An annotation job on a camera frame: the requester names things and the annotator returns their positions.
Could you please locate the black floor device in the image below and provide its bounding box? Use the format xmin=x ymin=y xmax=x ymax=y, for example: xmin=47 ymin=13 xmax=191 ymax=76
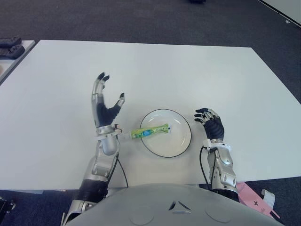
xmin=0 ymin=194 xmax=16 ymax=215

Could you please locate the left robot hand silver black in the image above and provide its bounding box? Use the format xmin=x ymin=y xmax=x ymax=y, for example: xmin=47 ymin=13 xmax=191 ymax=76
xmin=90 ymin=72 xmax=126 ymax=135

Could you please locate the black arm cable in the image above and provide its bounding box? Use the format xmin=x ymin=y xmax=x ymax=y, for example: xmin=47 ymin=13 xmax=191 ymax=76
xmin=199 ymin=145 xmax=218 ymax=189
xmin=116 ymin=153 xmax=129 ymax=188

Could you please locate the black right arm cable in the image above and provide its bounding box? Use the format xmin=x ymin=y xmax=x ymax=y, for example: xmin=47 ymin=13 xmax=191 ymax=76
xmin=199 ymin=145 xmax=218 ymax=189

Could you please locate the green toothpaste tube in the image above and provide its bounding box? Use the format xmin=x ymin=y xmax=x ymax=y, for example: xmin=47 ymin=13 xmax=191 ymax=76
xmin=119 ymin=123 xmax=172 ymax=140

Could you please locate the white side table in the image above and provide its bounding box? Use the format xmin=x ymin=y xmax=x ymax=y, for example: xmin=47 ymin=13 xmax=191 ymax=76
xmin=0 ymin=40 xmax=36 ymax=85

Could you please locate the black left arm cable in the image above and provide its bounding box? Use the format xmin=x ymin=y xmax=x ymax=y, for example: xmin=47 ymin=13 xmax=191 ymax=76
xmin=116 ymin=153 xmax=129 ymax=188

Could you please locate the grey robot torso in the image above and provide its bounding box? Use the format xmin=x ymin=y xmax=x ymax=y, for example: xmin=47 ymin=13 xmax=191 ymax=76
xmin=68 ymin=183 xmax=283 ymax=226

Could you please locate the pink tag with strap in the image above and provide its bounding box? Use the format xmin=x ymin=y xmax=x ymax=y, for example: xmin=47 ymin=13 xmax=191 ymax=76
xmin=236 ymin=182 xmax=280 ymax=218

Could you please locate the white paper strip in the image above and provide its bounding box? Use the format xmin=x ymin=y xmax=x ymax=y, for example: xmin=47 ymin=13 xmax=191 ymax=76
xmin=261 ymin=189 xmax=276 ymax=209

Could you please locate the black game controller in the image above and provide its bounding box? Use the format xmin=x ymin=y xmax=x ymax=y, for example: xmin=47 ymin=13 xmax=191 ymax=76
xmin=0 ymin=45 xmax=25 ymax=59
xmin=0 ymin=37 xmax=22 ymax=47

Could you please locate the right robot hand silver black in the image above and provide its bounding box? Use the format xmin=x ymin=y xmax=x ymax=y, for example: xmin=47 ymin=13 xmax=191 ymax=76
xmin=193 ymin=107 xmax=224 ymax=142

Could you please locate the white plate black rim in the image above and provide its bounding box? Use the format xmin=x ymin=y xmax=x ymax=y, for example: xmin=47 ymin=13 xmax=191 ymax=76
xmin=140 ymin=108 xmax=192 ymax=158

